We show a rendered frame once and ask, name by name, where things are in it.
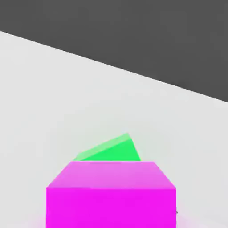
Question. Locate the small magenta cube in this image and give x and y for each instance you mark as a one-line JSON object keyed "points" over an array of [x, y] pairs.
{"points": [[111, 204]]}

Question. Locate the small green cube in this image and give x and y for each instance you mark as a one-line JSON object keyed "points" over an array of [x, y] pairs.
{"points": [[115, 152]]}

